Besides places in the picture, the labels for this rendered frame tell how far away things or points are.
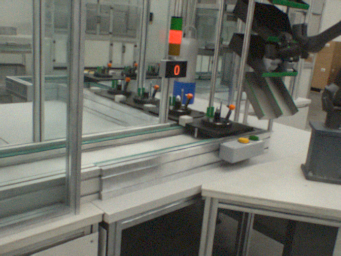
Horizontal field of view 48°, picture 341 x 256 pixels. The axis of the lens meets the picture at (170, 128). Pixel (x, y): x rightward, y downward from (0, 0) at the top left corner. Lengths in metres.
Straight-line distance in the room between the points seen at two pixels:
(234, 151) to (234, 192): 0.20
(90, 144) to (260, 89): 0.94
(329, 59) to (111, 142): 9.37
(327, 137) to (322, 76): 9.11
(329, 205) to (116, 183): 0.69
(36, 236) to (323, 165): 1.04
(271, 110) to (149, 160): 0.87
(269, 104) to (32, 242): 1.31
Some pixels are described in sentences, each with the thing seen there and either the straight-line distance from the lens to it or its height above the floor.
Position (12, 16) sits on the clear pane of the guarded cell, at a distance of 0.91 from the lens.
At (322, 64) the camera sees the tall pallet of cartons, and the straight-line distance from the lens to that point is 10.64.
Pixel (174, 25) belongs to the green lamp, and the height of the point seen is 1.38.
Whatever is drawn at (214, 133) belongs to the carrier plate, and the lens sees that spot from 1.59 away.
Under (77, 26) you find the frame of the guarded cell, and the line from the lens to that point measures 0.96.
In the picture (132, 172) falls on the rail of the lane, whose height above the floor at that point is 0.93.
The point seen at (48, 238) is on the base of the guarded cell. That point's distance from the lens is 1.06.
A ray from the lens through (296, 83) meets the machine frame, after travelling 3.37.
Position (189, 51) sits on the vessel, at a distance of 2.60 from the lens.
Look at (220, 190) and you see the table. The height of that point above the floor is 0.86.
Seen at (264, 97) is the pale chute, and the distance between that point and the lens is 1.96.
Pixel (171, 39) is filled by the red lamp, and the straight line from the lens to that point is 1.60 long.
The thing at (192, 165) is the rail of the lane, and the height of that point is 0.90.
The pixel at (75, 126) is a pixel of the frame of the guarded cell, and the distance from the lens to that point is 1.00.
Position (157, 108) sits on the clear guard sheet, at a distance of 1.65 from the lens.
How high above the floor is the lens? 1.38
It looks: 15 degrees down
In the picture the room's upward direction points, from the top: 5 degrees clockwise
